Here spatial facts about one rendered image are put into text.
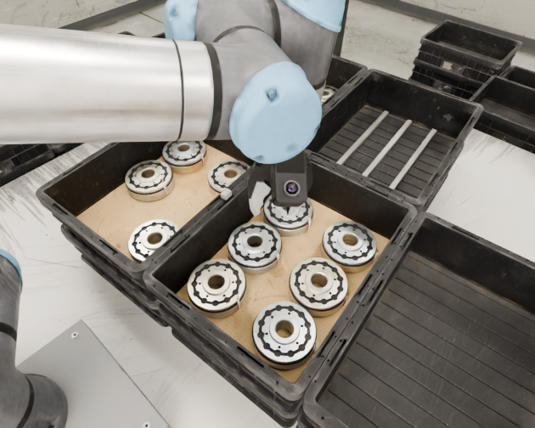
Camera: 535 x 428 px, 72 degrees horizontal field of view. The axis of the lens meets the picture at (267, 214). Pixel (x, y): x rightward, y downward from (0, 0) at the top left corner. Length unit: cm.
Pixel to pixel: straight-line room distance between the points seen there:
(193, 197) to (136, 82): 58
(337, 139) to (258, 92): 72
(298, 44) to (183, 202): 49
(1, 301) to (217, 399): 39
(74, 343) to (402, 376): 58
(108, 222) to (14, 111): 58
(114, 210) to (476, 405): 75
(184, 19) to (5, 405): 52
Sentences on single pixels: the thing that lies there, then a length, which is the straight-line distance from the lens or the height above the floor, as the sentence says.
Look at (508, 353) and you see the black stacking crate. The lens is 75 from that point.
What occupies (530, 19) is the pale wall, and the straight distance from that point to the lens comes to 380.
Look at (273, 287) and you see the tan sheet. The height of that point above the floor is 83.
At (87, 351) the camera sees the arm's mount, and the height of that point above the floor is 76.
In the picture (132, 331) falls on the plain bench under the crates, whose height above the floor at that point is 70.
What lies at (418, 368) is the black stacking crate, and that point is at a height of 83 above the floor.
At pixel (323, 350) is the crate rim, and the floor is 92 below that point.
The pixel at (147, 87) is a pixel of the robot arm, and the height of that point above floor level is 130.
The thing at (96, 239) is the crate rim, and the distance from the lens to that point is 68.
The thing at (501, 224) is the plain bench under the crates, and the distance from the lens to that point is 110.
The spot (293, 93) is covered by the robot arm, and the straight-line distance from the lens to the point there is 28.
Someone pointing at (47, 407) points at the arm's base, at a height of 81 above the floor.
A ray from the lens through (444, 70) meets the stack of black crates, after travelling 216.
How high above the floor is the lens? 143
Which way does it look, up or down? 50 degrees down
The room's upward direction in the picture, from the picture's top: straight up
